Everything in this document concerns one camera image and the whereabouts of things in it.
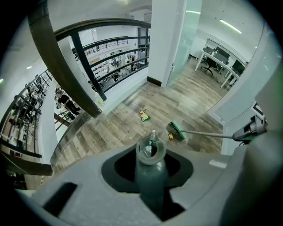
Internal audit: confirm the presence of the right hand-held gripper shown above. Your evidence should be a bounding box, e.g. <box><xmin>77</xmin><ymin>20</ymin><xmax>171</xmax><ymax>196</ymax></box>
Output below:
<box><xmin>232</xmin><ymin>102</ymin><xmax>268</xmax><ymax>142</ymax></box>

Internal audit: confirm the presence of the black metal railing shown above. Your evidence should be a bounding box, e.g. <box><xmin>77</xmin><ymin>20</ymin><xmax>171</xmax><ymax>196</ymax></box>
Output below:
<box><xmin>54</xmin><ymin>18</ymin><xmax>152</xmax><ymax>102</ymax></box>

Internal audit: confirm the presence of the black computer monitor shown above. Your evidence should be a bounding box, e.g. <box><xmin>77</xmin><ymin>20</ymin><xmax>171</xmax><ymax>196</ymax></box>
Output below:
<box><xmin>232</xmin><ymin>59</ymin><xmax>246</xmax><ymax>75</ymax></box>
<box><xmin>215</xmin><ymin>46</ymin><xmax>229</xmax><ymax>62</ymax></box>

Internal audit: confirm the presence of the black office chair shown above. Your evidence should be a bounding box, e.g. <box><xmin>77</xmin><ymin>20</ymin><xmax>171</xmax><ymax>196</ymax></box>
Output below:
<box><xmin>200</xmin><ymin>56</ymin><xmax>218</xmax><ymax>76</ymax></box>

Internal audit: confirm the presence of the dark wooden post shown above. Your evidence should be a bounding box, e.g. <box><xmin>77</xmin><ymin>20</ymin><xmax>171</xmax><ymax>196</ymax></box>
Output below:
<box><xmin>27</xmin><ymin>0</ymin><xmax>103</xmax><ymax>119</ymax></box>

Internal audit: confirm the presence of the green broom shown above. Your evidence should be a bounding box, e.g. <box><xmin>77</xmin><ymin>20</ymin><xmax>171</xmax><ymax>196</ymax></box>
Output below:
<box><xmin>166</xmin><ymin>120</ymin><xmax>235</xmax><ymax>141</ymax></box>

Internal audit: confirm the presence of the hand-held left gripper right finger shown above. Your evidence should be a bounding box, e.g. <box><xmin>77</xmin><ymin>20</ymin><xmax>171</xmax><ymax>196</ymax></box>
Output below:
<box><xmin>164</xmin><ymin>147</ymin><xmax>229</xmax><ymax>226</ymax></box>

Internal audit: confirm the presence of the ceiling strip light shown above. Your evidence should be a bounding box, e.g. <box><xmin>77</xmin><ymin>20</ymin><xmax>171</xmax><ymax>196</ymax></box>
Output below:
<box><xmin>219</xmin><ymin>19</ymin><xmax>243</xmax><ymax>34</ymax></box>

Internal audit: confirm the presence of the dark wooden beam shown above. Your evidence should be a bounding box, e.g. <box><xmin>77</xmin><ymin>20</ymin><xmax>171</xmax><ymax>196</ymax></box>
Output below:
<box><xmin>0</xmin><ymin>150</ymin><xmax>54</xmax><ymax>176</ymax></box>

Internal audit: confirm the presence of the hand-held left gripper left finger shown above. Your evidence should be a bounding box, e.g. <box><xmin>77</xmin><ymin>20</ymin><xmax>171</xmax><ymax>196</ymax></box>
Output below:
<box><xmin>33</xmin><ymin>145</ymin><xmax>163</xmax><ymax>226</ymax></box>

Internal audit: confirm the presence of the clear plastic bottle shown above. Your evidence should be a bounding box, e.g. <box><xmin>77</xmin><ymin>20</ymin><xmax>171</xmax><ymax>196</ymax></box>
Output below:
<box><xmin>143</xmin><ymin>130</ymin><xmax>159</xmax><ymax>157</ymax></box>

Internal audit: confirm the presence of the grey dustpan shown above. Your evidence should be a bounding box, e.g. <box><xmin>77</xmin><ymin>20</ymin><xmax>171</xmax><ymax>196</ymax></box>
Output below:
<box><xmin>135</xmin><ymin>136</ymin><xmax>170</xmax><ymax>218</ymax></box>

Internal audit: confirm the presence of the lower floor office furniture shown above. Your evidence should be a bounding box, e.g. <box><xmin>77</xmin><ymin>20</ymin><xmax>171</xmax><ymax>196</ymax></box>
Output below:
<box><xmin>84</xmin><ymin>49</ymin><xmax>149</xmax><ymax>89</ymax></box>

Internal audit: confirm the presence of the curved black railing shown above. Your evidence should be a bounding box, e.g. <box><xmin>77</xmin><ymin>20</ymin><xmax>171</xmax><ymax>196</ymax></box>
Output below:
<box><xmin>0</xmin><ymin>69</ymin><xmax>54</xmax><ymax>158</ymax></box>

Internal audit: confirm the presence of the white office desk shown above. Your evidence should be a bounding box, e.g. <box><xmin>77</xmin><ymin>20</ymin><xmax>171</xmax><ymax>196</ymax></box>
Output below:
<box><xmin>194</xmin><ymin>49</ymin><xmax>241</xmax><ymax>89</ymax></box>

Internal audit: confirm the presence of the green and yellow snack bag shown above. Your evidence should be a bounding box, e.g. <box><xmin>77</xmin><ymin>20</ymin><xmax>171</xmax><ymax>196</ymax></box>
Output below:
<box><xmin>138</xmin><ymin>109</ymin><xmax>151</xmax><ymax>122</ymax></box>

